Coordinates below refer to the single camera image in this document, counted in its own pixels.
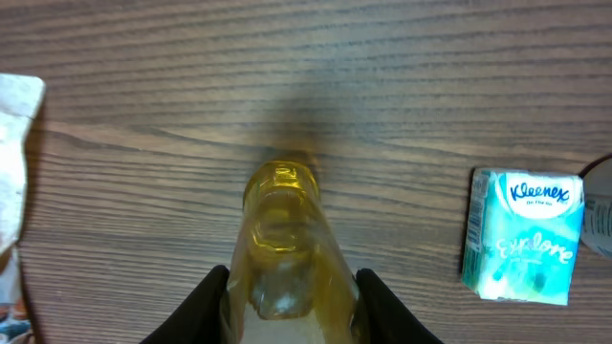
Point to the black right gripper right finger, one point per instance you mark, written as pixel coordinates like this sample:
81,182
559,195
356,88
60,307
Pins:
390,321

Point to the teal Kleenex tissue pack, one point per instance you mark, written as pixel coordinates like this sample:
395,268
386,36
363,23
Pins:
523,232

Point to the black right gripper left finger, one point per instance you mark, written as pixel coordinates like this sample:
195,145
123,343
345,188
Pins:
198,319

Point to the brown snack packet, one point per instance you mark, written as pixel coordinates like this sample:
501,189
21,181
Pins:
21,98

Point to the green lid glass jar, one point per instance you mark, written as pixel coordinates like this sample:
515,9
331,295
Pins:
596,228

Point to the yellow oil bottle silver cap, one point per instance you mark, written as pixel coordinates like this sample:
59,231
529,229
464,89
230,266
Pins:
288,281

